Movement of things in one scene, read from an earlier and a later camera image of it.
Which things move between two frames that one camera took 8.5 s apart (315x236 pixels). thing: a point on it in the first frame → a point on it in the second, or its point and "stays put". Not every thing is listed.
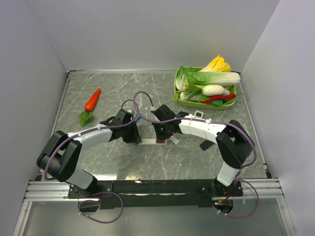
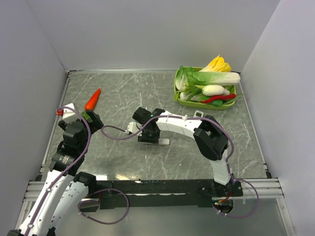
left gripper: (135, 137) → (95, 124)
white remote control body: (151, 141) stays put
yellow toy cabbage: (217, 65) stays put
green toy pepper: (217, 103) stays put
